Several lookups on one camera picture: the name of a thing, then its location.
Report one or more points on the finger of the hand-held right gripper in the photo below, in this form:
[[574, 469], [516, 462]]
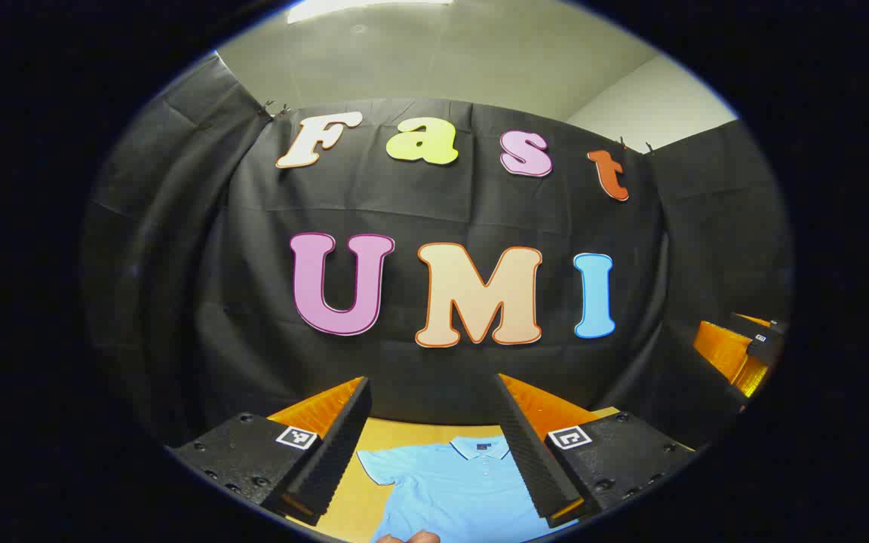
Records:
[[763, 343], [721, 351]]

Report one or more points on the black backdrop cloth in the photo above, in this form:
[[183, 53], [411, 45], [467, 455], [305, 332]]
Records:
[[434, 204]]

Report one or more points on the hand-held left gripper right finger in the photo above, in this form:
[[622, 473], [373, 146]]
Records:
[[529, 452]]

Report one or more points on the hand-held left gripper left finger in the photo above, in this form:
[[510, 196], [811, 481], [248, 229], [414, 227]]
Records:
[[340, 445]]

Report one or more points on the ceiling light panel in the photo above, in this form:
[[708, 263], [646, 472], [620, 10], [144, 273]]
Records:
[[359, 7]]

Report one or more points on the light blue T-shirt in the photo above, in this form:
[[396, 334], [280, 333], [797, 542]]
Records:
[[465, 490]]

